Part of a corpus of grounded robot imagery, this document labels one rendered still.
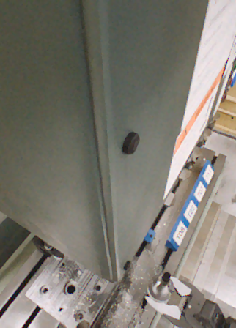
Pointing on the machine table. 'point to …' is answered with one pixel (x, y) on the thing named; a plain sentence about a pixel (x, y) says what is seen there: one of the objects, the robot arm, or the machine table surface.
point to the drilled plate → (48, 304)
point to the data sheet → (212, 49)
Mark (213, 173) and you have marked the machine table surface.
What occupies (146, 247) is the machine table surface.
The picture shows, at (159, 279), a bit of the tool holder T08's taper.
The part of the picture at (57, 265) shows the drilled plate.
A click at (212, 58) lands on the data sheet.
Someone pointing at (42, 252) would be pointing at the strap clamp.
